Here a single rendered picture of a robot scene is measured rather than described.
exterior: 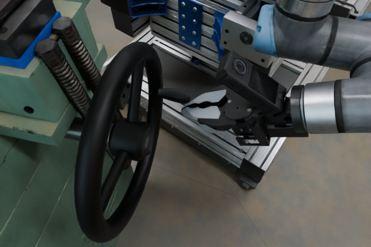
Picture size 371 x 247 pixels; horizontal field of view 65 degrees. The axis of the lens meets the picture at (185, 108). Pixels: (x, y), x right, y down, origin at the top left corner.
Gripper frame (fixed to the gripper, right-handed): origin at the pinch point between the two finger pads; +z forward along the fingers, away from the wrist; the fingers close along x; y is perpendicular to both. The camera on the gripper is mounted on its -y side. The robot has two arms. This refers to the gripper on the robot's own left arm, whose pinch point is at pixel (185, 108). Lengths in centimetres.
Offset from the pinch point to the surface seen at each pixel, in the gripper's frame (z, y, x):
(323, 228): -9, 92, 11
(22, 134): 10.9, -16.9, -16.6
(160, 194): 48, 61, 5
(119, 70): -5.0, -19.0, -9.5
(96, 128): -4.8, -17.8, -16.6
